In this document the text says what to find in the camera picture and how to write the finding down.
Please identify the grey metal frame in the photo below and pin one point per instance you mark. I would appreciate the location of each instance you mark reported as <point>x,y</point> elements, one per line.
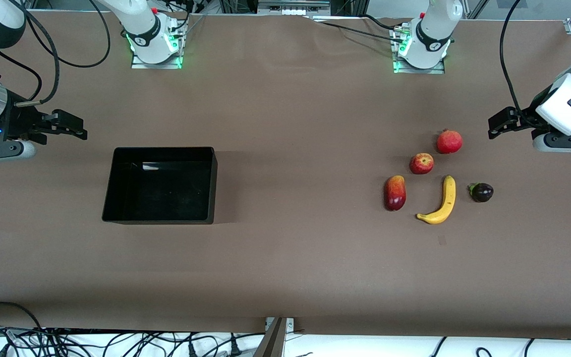
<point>293,6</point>

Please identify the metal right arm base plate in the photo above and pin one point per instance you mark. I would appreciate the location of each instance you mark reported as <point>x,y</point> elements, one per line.
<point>139,63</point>

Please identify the dark purple eggplant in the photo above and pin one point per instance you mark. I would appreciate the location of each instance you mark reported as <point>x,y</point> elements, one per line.
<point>483,192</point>

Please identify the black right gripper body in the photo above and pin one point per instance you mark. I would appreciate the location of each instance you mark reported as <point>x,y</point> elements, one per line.
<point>18,123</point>

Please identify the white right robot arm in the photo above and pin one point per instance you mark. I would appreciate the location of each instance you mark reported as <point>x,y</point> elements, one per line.
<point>142,25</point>

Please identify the red orange mango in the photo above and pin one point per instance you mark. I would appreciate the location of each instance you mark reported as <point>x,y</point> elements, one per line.
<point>395,193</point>

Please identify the dark metal beam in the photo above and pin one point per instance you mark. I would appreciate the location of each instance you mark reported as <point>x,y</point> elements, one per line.
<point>272,343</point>

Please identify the red pomegranate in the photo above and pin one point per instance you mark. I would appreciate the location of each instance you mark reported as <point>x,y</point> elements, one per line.
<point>449,142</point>

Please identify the yellow banana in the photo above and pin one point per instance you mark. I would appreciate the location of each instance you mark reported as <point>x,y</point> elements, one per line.
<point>447,198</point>

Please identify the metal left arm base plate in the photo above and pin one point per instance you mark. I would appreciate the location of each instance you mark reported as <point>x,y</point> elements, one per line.
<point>402,69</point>

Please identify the black plastic box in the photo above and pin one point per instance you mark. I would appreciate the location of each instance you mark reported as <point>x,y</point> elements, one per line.
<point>161,186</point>

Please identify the red yellow apple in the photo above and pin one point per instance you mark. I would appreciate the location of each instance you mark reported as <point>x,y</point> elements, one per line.
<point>421,163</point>

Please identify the small silver bracket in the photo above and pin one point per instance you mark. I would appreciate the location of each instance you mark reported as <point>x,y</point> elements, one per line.
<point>290,325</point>

